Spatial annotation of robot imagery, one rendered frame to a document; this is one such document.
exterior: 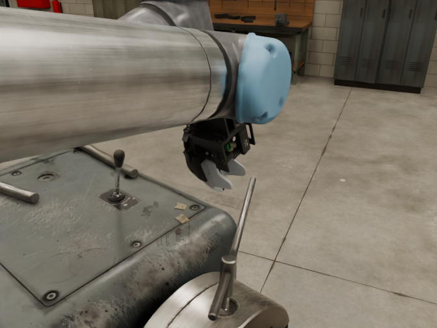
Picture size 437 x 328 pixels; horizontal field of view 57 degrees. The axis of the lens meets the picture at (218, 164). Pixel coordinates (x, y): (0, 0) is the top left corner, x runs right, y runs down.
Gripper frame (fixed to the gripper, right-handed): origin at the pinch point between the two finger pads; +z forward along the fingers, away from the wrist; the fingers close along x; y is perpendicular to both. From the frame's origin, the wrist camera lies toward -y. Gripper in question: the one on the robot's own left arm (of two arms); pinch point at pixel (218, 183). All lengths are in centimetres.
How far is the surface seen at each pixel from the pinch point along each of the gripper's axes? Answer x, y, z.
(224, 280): -14.4, 12.4, 0.2
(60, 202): -15.7, -31.9, 5.6
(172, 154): 146, -228, 195
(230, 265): -12.1, 11.7, 0.3
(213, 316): -19.9, 15.6, -2.1
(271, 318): -10.4, 15.4, 14.7
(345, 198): 175, -59, 205
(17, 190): -19.4, -39.8, 2.1
